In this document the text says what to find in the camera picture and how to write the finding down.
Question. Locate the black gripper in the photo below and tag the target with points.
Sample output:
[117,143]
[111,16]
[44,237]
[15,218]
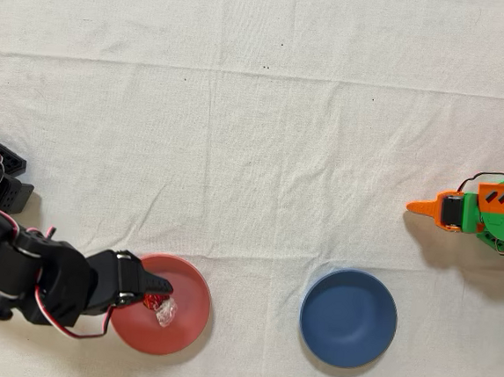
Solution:
[126,280]

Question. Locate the blue bowl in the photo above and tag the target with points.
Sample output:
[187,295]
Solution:
[348,320]

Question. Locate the red bowl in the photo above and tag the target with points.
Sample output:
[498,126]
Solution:
[177,336]

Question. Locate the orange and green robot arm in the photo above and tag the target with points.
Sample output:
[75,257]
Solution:
[496,218]

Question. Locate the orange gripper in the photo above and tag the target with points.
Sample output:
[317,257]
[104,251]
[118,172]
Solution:
[452,211]

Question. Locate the red candy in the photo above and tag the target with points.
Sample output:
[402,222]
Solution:
[162,310]

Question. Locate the white tablecloth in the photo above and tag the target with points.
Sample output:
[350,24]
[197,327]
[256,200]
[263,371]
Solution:
[259,154]

